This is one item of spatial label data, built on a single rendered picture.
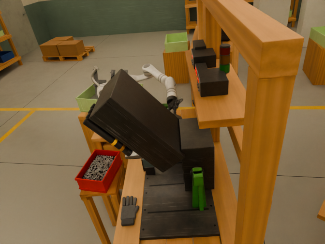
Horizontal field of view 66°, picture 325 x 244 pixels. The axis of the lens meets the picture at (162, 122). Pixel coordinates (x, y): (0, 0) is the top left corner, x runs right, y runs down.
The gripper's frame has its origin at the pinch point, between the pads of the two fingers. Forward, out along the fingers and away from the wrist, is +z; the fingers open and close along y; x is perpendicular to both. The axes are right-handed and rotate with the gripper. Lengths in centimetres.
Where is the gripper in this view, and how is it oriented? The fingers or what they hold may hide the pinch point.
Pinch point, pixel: (172, 114)
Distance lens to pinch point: 169.9
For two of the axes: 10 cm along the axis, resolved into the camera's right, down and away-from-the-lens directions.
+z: 0.2, 7.6, -6.5
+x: 8.0, 3.8, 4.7
